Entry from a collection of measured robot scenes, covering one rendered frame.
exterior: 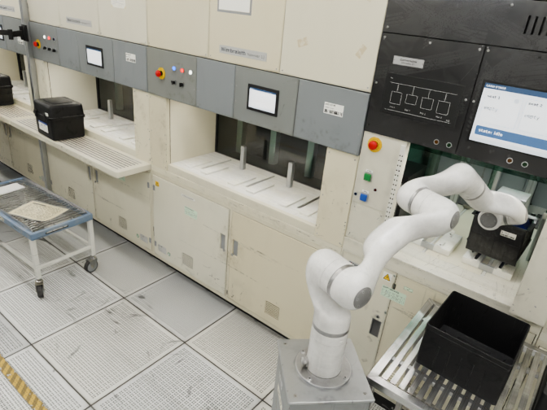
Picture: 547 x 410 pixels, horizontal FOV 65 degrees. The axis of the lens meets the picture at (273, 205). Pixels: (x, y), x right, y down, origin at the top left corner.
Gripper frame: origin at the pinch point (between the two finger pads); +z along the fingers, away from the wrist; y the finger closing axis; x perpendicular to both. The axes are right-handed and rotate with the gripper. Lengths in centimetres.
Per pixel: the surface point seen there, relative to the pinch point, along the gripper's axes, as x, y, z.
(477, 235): -17.5, -6.4, -9.0
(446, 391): -44, 13, -77
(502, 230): -11.1, 2.4, -9.4
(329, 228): -32, -67, -32
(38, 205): -74, -259, -97
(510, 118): 38.0, -4.3, -29.2
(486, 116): 36.8, -12.2, -29.7
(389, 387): -44, -1, -90
